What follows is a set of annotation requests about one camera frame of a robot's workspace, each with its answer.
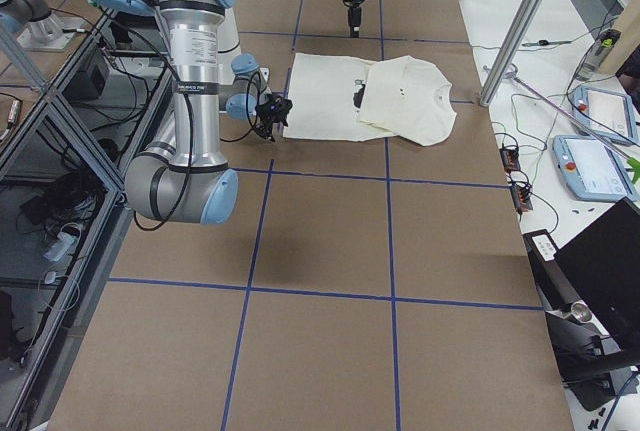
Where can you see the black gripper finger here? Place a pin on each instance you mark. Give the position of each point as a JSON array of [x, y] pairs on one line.
[[353, 15]]

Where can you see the cream long-sleeve printed shirt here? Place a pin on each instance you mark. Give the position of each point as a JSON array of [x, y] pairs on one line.
[[344, 98]]

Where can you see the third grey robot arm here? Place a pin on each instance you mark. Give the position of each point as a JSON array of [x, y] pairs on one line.
[[36, 26]]

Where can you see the grabber reach tool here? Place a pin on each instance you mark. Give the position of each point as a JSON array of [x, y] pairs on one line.
[[570, 111]]

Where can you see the orange black connector module far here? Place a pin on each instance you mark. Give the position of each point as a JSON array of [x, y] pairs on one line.
[[510, 159]]

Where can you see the orange black connector module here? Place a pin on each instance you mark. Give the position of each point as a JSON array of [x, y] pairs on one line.
[[510, 159], [521, 196]]

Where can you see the orange black connector module near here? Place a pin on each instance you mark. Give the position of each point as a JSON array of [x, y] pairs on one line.
[[521, 196]]

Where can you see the teach pendant far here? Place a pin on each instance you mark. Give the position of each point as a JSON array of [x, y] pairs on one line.
[[607, 113]]

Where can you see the teach pendant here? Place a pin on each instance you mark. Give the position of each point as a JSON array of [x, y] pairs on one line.
[[591, 171], [607, 113]]

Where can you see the teach pendant near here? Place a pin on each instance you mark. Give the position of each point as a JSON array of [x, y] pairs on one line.
[[591, 171]]

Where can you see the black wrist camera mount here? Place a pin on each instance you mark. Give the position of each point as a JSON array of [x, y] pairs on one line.
[[264, 129]]

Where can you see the green strap wristwatch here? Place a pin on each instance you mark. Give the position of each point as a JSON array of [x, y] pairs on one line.
[[545, 43]]

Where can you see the aluminium frame post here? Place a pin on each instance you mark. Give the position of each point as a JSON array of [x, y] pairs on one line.
[[513, 39]]

